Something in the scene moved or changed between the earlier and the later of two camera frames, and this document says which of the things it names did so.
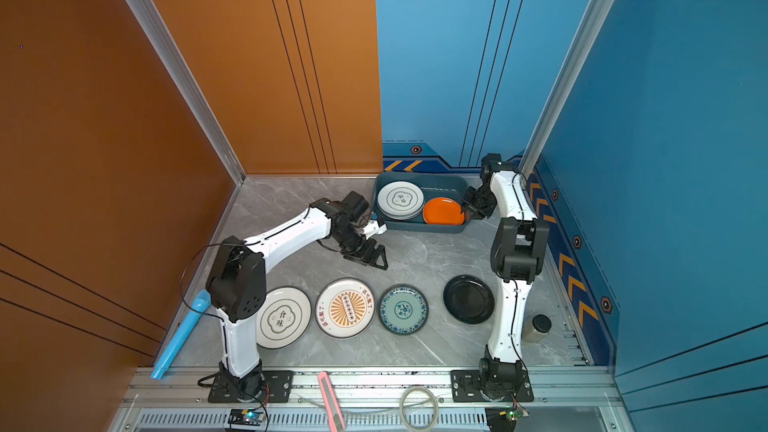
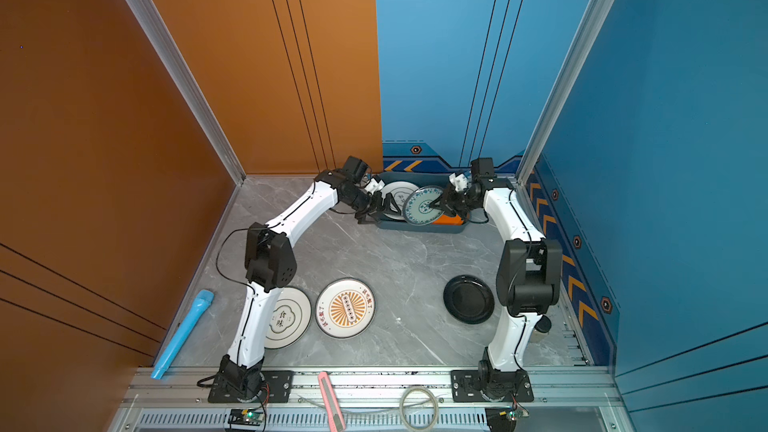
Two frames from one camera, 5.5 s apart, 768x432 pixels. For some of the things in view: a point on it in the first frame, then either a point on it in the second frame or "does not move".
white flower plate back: (400, 200) does not move
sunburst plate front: (345, 307) does not move
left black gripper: (366, 256) to (376, 208)
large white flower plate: (286, 318) does not move
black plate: (469, 299) does not move
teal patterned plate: (403, 309) to (416, 207)
